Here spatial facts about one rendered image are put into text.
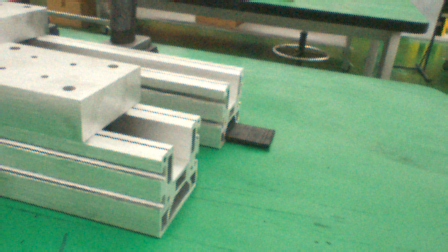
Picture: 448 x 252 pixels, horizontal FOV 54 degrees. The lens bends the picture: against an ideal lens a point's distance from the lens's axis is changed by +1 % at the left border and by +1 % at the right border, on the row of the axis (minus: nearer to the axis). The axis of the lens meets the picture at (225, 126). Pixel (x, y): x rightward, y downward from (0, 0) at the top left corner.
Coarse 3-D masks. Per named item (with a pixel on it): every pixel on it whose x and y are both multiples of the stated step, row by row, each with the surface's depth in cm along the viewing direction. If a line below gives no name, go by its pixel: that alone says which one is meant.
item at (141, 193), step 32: (0, 128) 39; (128, 128) 44; (160, 128) 43; (192, 128) 43; (0, 160) 41; (32, 160) 40; (64, 160) 39; (96, 160) 39; (128, 160) 37; (160, 160) 36; (192, 160) 45; (0, 192) 43; (32, 192) 41; (64, 192) 40; (96, 192) 40; (128, 192) 38; (160, 192) 37; (128, 224) 40; (160, 224) 39
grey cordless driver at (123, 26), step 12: (120, 0) 70; (132, 0) 72; (120, 12) 71; (132, 12) 73; (120, 24) 71; (132, 24) 74; (120, 36) 73; (132, 36) 75; (144, 36) 79; (132, 48) 73; (144, 48) 78; (156, 48) 81
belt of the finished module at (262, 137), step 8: (232, 128) 60; (240, 128) 60; (248, 128) 61; (256, 128) 61; (264, 128) 61; (224, 136) 58; (232, 136) 58; (240, 136) 58; (248, 136) 58; (256, 136) 59; (264, 136) 59; (272, 136) 59; (256, 144) 57; (264, 144) 57
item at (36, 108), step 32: (0, 64) 41; (32, 64) 42; (64, 64) 43; (96, 64) 44; (128, 64) 45; (0, 96) 37; (32, 96) 36; (64, 96) 36; (96, 96) 37; (128, 96) 43; (32, 128) 38; (64, 128) 37; (96, 128) 39
